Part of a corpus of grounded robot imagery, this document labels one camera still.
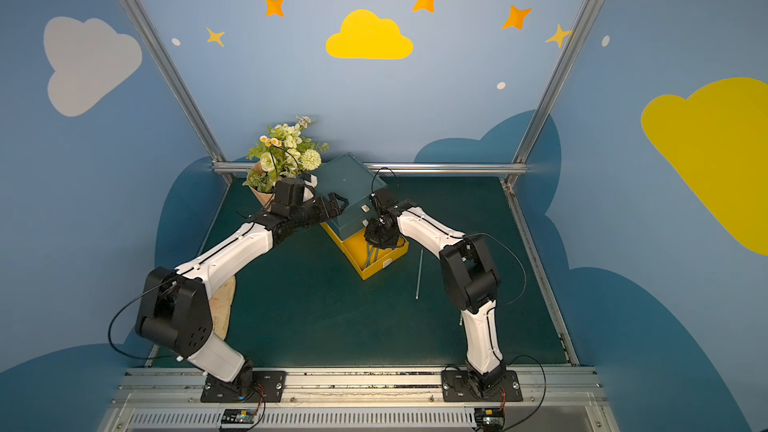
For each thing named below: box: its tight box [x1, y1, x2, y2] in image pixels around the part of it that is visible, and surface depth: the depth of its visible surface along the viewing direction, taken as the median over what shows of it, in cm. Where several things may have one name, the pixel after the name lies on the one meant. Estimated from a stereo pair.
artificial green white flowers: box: [243, 116, 330, 192], surface depth 91 cm
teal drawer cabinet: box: [310, 153, 388, 241], surface depth 95 cm
